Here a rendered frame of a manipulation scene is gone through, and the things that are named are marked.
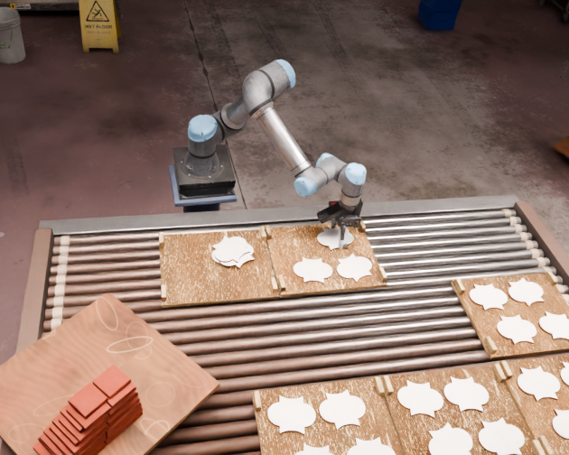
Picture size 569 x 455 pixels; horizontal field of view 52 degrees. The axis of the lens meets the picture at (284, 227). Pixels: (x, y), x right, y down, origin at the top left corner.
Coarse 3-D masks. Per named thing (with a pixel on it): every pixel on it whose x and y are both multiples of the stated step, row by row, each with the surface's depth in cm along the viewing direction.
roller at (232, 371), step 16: (352, 352) 198; (368, 352) 198; (384, 352) 198; (400, 352) 199; (416, 352) 201; (432, 352) 202; (448, 352) 203; (208, 368) 187; (224, 368) 188; (240, 368) 188; (256, 368) 189; (272, 368) 190; (288, 368) 191; (304, 368) 193
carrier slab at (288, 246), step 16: (320, 224) 240; (272, 240) 230; (288, 240) 231; (304, 240) 232; (272, 256) 224; (288, 256) 225; (304, 256) 225; (320, 256) 226; (336, 256) 227; (368, 256) 229; (288, 272) 219; (336, 272) 221; (288, 288) 213; (304, 288) 214; (320, 288) 214; (336, 288) 215; (352, 288) 217; (368, 288) 219
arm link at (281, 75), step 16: (272, 64) 213; (288, 64) 215; (272, 80) 209; (288, 80) 214; (240, 96) 232; (272, 96) 212; (224, 112) 243; (240, 112) 235; (224, 128) 245; (240, 128) 248
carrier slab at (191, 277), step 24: (168, 240) 225; (192, 240) 226; (216, 240) 227; (168, 264) 216; (192, 264) 217; (216, 264) 218; (264, 264) 221; (168, 288) 208; (192, 288) 209; (216, 288) 210; (240, 288) 211; (264, 288) 212
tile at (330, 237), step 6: (324, 228) 237; (336, 228) 238; (324, 234) 235; (330, 234) 235; (336, 234) 235; (318, 240) 232; (324, 240) 232; (330, 240) 232; (336, 240) 233; (330, 246) 230; (336, 246) 230
